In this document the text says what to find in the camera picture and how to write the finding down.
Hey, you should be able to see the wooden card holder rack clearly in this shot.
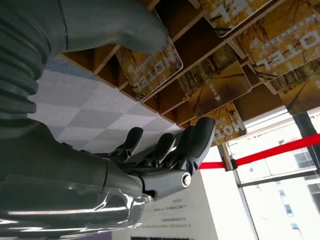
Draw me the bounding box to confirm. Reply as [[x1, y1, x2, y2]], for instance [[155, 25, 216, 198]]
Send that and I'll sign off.
[[61, 0, 320, 132]]

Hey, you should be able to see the ribbed grey right arm sleeve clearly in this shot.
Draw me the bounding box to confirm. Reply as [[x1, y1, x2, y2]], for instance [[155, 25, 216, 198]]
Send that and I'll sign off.
[[0, 0, 60, 131]]

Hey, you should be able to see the white printed notice poster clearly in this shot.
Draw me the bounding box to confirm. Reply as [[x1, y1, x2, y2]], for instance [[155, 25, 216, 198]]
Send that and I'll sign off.
[[111, 170, 220, 240]]

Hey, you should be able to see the red barrier belt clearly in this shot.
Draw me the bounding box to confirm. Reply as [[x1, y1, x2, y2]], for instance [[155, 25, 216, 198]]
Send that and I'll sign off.
[[198, 133, 320, 170]]

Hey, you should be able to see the white building outside window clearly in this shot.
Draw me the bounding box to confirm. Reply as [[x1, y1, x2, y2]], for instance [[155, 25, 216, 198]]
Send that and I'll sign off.
[[229, 112, 320, 240]]

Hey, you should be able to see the black window frame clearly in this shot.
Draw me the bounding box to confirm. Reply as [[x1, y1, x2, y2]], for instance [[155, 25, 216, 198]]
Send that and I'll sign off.
[[217, 110, 320, 240]]

